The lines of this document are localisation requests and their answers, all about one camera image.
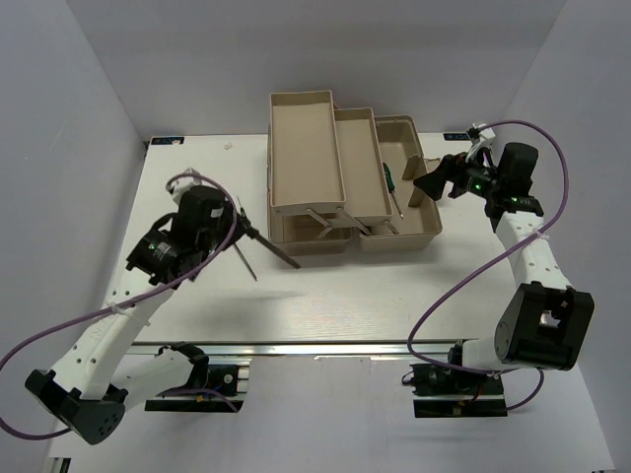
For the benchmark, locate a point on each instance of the green screwdriver long shaft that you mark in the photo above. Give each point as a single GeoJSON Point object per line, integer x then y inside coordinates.
{"type": "Point", "coordinates": [391, 190]}

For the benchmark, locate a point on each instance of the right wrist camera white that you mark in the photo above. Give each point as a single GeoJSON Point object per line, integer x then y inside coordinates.
{"type": "Point", "coordinates": [481, 135]}

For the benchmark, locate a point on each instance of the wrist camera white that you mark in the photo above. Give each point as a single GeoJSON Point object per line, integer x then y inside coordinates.
{"type": "Point", "coordinates": [481, 135]}
{"type": "Point", "coordinates": [179, 184]}

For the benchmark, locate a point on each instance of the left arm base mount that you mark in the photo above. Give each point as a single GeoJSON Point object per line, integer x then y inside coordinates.
{"type": "Point", "coordinates": [211, 388]}

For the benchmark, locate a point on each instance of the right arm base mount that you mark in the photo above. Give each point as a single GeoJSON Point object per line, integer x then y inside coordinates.
{"type": "Point", "coordinates": [439, 393]}

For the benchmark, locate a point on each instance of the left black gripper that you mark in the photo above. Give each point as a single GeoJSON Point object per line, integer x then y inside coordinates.
{"type": "Point", "coordinates": [228, 214]}

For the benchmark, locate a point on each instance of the blue label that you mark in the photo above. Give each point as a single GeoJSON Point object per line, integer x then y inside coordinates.
{"type": "Point", "coordinates": [456, 136]}
{"type": "Point", "coordinates": [167, 141]}

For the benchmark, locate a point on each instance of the small precision screwdriver upper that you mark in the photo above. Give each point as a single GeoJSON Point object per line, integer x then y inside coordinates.
{"type": "Point", "coordinates": [242, 209]}

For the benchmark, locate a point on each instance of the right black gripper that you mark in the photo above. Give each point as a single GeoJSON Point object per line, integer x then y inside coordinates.
{"type": "Point", "coordinates": [452, 168]}

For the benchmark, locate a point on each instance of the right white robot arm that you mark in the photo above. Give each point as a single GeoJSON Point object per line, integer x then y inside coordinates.
{"type": "Point", "coordinates": [547, 319]}

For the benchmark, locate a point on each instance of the beige plastic toolbox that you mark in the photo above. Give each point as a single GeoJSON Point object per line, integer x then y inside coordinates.
{"type": "Point", "coordinates": [326, 184]}

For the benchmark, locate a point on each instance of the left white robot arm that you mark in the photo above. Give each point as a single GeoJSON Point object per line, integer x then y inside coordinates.
{"type": "Point", "coordinates": [83, 389]}

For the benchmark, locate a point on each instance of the blue label left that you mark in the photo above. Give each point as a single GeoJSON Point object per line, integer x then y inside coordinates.
{"type": "Point", "coordinates": [167, 141]}

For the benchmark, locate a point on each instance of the aluminium table edge rail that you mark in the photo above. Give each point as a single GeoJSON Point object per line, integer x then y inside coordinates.
{"type": "Point", "coordinates": [427, 348]}

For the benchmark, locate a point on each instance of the blue label right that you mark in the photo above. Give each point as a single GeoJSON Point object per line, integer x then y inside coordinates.
{"type": "Point", "coordinates": [456, 136]}

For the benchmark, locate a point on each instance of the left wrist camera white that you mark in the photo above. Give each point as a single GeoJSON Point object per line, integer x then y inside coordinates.
{"type": "Point", "coordinates": [179, 184]}

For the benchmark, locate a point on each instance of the yellow black handled file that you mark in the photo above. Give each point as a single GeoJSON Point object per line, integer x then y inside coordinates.
{"type": "Point", "coordinates": [255, 235]}

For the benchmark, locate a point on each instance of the black handled awl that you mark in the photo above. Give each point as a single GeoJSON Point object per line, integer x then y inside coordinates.
{"type": "Point", "coordinates": [245, 262]}

